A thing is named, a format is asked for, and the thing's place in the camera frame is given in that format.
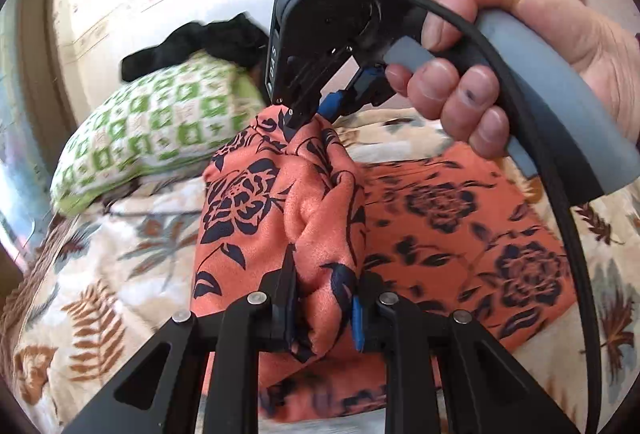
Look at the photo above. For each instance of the leaf print blanket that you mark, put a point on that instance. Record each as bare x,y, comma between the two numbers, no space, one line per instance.
100,294

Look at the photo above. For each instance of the green checked pillow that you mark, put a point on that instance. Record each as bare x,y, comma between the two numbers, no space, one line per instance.
150,123

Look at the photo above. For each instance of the wooden door with patterned glass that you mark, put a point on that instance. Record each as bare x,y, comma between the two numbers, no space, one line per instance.
35,63

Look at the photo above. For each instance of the person's right hand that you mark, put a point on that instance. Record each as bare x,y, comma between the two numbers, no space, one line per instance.
550,8

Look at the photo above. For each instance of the orange floral garment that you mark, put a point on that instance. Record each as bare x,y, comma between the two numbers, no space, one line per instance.
310,204

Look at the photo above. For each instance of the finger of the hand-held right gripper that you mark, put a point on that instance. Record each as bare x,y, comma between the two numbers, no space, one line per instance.
312,98
367,83

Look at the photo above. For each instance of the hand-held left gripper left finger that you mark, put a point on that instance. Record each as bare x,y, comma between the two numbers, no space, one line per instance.
287,319

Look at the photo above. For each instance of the black cloth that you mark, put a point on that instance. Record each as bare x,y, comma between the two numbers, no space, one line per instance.
220,38

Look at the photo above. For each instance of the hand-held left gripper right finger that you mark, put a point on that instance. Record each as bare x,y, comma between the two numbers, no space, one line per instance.
358,324

